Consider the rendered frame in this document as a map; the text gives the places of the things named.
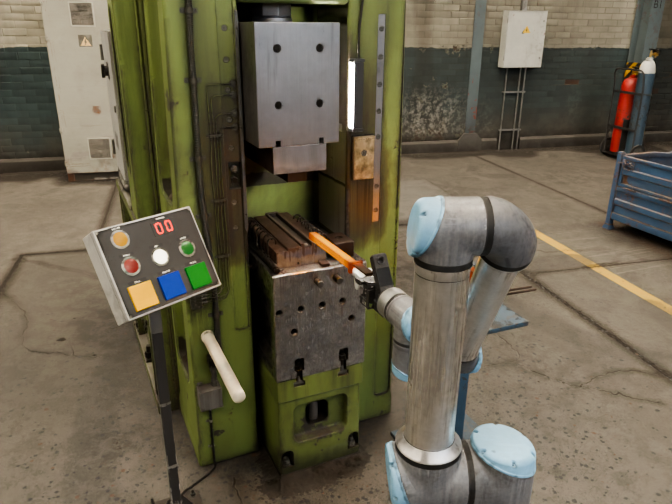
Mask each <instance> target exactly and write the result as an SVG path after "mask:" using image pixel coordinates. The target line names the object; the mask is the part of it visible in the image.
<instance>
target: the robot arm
mask: <svg viewBox="0 0 672 504"><path fill-rule="evenodd" d="M406 247H407V252H408V254H409V255H410V256H412V257H414V264H415V271H414V287H413V299H412V298H411V297H410V296H409V295H407V294H406V293H405V292H403V291H402V290H401V289H399V288H396V287H394V285H393V281H392V277H391V272H390V268H389V264H388V259H387V255H386V254H385V253H379V254H374V255H372V256H371V257H370V263H371V267H372V269H371V268H369V269H370V270H372V272H373V275H371V276H367V277H366V275H364V274H363V273H362V272H360V271H359V270H358V269H356V268H353V271H352V273H353V277H354V284H355V288H356V290H358V289H359V287H360V286H361V287H363V288H364V289H363V296H362V295H360V303H361V304H362V305H364V306H365V307H366V308H367V309H368V310H369V309H374V310H375V311H376V312H377V313H378V314H379V315H381V316H382V317H384V318H385V319H386V320H387V321H388V322H389V323H391V324H392V325H393V327H394V330H393V349H392V359H391V363H392V372H393V374H394V375H395V376H396V377H397V378H398V379H400V380H402V381H405V382H408V383H407V399H406V415H405V425H403V426H402V427H401V428H400V429H399V430H398V431H397V434H396V438H395V441H390V442H387V443H386V444H385V460H386V470H387V479H388V486H389V492H390V498H391V502H392V504H530V500H531V494H532V488H533V481H534V475H535V472H536V452H535V449H534V447H533V445H532V443H531V442H530V441H529V440H528V439H527V438H526V437H525V436H523V435H522V433H520V432H519V431H517V430H515V429H513V428H511V427H508V426H505V425H501V424H497V425H494V424H493V423H490V424H483V425H480V426H478V427H476V428H475V429H474V430H473V432H472V433H471V436H470V440H461V439H460V437H459V435H458V434H457V433H456V432H455V422H456V412H457V402H458V392H459V382H460V373H464V374H470V373H476V372H478V371H479V369H480V368H481V364H482V348H481V345H482V343H483V341H484V339H485V337H486V335H487V333H488V331H489V329H490V327H491V325H492V323H493V321H494V319H495V317H496V315H497V313H498V311H499V309H500V307H501V305H502V303H503V301H504V299H505V297H506V295H507V293H508V291H509V289H510V287H511V284H512V282H513V280H514V278H515V276H516V274H517V272H519V271H522V270H524V269H525V268H527V267H528V266H529V264H530V263H531V261H532V260H533V258H534V255H535V253H536V249H537V235H536V231H535V228H534V226H533V224H532V222H531V220H530V219H529V218H528V216H527V215H526V214H525V213H524V212H523V211H522V210H521V209H520V208H519V207H517V206H516V205H514V204H513V203H511V202H509V201H507V200H505V199H502V198H499V197H494V196H484V197H479V196H470V197H443V196H436V197H424V198H420V199H419V200H417V201H416V202H415V204H414V205H413V207H412V210H411V213H410V216H409V221H408V226H407V240H406ZM474 256H479V259H478V262H477V264H476V267H475V269H474V272H473V275H472V277H471V280H470V272H471V268H472V266H473V257H474ZM363 299H364V301H365V302H366V305H365V304H364V303H363ZM369 303H370V304H372V306H371V307H369Z"/></svg>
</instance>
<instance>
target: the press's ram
mask: <svg viewBox="0 0 672 504"><path fill-rule="evenodd" d="M238 30H239V51H240V71H241V91H242V111H243V132H244V140H246V141H247V142H249V143H251V144H252V145H254V146H256V147H257V148H272V147H276V145H278V146H280V147H285V146H298V145H310V144H319V142H321V143H335V142H339V66H340V23H339V22H238Z"/></svg>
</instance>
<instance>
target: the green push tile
mask: <svg viewBox="0 0 672 504"><path fill-rule="evenodd" d="M184 270H185V272H186V274H187V277H188V279H189V282H190V284H191V287H192V289H193V290H195V289H198V288H200V287H203V286H206V285H208V284H211V283H212V279H211V277H210V274H209V272H208V269H207V267H206V264H205V262H204V261H203V262H200V263H197V264H195V265H192V266H189V267H186V268H184Z"/></svg>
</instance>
